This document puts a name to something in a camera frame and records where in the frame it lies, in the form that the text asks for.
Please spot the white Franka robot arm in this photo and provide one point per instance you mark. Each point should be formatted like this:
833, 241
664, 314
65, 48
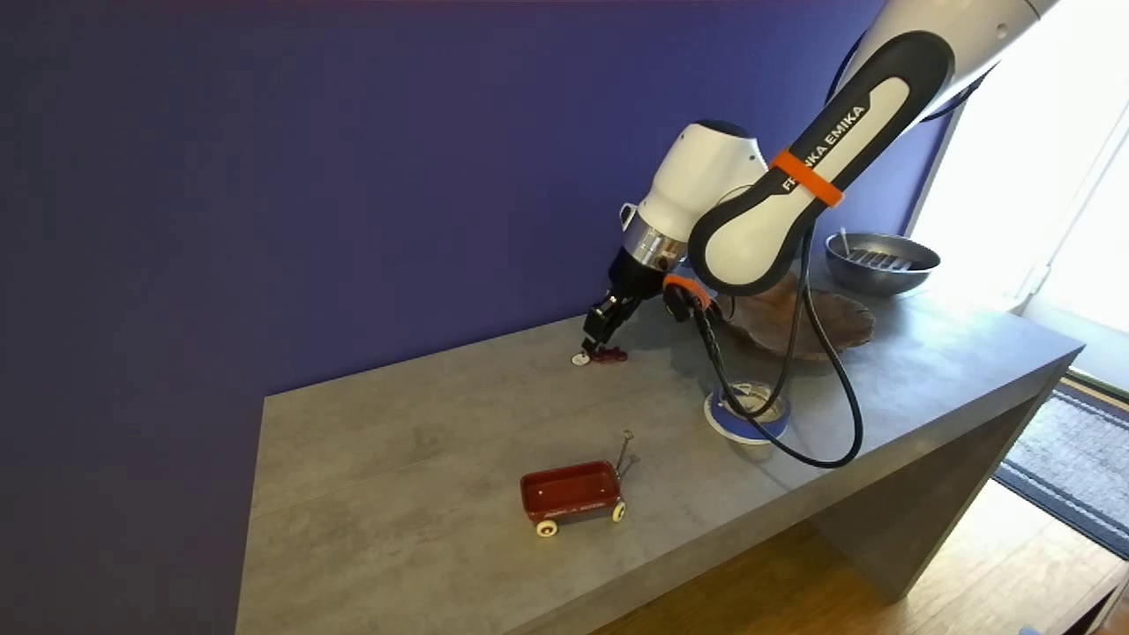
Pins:
738, 221

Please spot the metal spoon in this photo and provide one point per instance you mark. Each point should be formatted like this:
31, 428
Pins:
846, 241

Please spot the red toy wagon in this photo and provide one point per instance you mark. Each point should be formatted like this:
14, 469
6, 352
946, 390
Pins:
577, 490

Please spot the metal bowl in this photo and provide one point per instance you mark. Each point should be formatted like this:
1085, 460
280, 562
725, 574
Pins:
885, 267

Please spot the grey concrete-look cabinet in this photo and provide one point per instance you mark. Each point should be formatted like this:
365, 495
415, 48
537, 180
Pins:
391, 501

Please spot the blue tape roll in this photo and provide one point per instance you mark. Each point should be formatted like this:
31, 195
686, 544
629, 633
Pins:
752, 414

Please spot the dark floor mat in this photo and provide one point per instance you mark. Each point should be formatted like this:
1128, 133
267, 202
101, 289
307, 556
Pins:
1074, 462

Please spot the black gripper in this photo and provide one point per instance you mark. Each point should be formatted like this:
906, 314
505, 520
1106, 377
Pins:
629, 287

